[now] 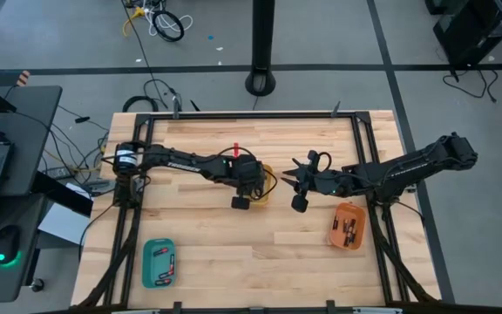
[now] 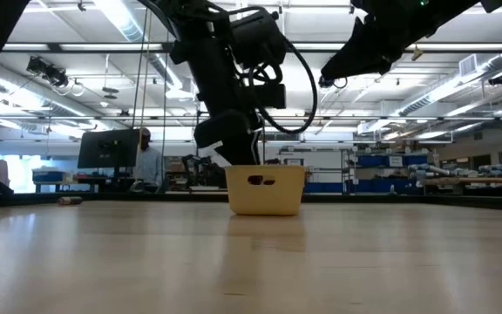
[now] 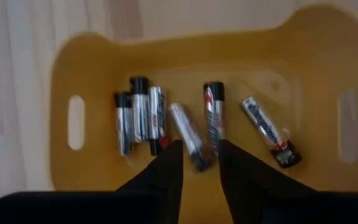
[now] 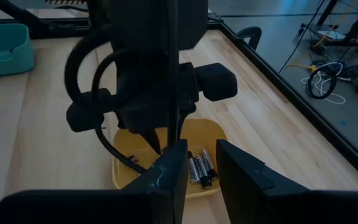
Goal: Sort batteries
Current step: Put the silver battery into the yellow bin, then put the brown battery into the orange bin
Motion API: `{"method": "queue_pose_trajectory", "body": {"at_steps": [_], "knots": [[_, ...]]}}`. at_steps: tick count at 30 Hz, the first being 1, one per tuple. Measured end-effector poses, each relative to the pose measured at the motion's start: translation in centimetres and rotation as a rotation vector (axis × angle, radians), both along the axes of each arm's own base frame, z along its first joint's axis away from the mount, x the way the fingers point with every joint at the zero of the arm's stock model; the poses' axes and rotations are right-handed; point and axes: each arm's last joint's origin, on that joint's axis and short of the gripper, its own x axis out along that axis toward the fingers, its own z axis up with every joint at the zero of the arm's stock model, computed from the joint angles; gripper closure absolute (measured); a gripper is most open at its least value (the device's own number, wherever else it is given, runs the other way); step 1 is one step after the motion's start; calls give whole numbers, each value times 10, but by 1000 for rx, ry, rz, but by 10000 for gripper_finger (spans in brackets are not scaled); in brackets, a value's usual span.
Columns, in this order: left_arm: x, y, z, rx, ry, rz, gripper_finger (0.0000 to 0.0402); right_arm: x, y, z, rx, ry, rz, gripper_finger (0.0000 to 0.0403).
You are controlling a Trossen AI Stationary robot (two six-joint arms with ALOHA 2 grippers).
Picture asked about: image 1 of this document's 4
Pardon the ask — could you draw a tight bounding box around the white box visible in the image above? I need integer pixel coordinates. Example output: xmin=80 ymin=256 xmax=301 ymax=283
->
xmin=37 ymin=202 xmax=93 ymax=246

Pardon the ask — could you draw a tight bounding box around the black floor cable with plug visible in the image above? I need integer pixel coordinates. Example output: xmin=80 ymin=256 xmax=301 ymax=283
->
xmin=442 ymin=69 xmax=499 ymax=105

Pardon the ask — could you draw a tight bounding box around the black camera stand pole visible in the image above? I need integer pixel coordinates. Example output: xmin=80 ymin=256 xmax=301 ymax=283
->
xmin=245 ymin=0 xmax=277 ymax=98

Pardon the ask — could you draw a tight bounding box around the yellow plastic tray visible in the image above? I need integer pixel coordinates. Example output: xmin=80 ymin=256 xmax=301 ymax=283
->
xmin=250 ymin=163 xmax=275 ymax=208

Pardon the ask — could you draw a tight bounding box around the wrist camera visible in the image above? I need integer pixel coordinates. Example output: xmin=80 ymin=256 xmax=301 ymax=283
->
xmin=291 ymin=193 xmax=309 ymax=215
xmin=231 ymin=195 xmax=252 ymax=211

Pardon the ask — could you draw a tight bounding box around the grey power strip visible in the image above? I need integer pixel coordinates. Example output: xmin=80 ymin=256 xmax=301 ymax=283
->
xmin=44 ymin=166 xmax=76 ymax=181

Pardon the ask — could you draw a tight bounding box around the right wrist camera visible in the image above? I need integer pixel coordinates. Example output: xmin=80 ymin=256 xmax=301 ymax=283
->
xmin=291 ymin=193 xmax=309 ymax=215

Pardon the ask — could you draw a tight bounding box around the black aluminium table frame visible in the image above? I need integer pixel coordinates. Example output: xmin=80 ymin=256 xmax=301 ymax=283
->
xmin=71 ymin=111 xmax=444 ymax=314

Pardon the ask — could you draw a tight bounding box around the teal plastic tray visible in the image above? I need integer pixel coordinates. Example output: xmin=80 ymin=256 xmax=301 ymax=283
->
xmin=141 ymin=237 xmax=177 ymax=290

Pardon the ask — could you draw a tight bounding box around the thick black cable arc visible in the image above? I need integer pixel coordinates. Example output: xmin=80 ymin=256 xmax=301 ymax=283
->
xmin=122 ymin=94 xmax=160 ymax=113

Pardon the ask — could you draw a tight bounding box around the black equipment rack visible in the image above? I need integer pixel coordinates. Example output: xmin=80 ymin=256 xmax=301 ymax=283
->
xmin=432 ymin=0 xmax=502 ymax=69

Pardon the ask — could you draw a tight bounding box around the black computer mouse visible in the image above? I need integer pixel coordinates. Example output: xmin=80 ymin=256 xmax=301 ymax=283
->
xmin=0 ymin=224 xmax=22 ymax=267

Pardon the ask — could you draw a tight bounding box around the orange plastic tray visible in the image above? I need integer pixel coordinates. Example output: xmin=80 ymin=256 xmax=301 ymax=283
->
xmin=328 ymin=201 xmax=368 ymax=252

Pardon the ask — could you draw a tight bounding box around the yellow floor cable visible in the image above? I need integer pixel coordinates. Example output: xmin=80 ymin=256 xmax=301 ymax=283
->
xmin=122 ymin=6 xmax=147 ymax=37

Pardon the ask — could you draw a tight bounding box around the coiled black cable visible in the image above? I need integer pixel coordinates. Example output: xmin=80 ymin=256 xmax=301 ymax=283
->
xmin=152 ymin=9 xmax=186 ymax=44

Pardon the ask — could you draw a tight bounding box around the white floor cable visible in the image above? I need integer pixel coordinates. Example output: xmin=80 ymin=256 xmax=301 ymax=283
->
xmin=145 ymin=3 xmax=194 ymax=38

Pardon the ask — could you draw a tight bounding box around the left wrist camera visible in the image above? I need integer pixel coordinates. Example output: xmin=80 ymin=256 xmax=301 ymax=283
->
xmin=231 ymin=195 xmax=252 ymax=211

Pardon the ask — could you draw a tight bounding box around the black desk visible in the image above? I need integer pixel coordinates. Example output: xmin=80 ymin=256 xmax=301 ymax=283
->
xmin=0 ymin=85 xmax=64 ymax=304

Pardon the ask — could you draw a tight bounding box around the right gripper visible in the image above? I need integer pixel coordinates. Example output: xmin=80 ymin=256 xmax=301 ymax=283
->
xmin=281 ymin=150 xmax=344 ymax=198

